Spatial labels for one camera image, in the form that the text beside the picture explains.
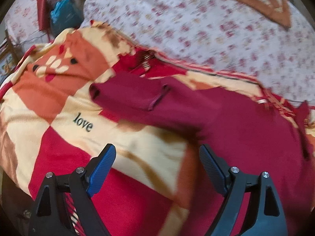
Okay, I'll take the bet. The red orange cream patterned blanket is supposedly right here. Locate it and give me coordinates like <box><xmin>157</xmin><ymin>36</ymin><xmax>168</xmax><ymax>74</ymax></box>
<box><xmin>1</xmin><ymin>22</ymin><xmax>314</xmax><ymax>235</ymax></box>

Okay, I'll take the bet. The red cloth strip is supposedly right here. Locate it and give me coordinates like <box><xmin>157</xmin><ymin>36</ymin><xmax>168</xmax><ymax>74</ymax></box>
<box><xmin>36</xmin><ymin>0</ymin><xmax>49</xmax><ymax>31</ymax></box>

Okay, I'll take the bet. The white floral bed sheet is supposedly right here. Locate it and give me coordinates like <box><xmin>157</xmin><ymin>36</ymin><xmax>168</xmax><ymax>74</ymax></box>
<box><xmin>4</xmin><ymin>0</ymin><xmax>314</xmax><ymax>103</ymax></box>

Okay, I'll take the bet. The teal plastic bag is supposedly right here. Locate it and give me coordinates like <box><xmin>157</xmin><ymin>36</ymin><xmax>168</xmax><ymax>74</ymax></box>
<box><xmin>50</xmin><ymin>0</ymin><xmax>83</xmax><ymax>36</ymax></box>

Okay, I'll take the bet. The maroon long-sleeve garment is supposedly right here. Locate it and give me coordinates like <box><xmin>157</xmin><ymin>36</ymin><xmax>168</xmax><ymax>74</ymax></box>
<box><xmin>90</xmin><ymin>73</ymin><xmax>314</xmax><ymax>235</ymax></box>

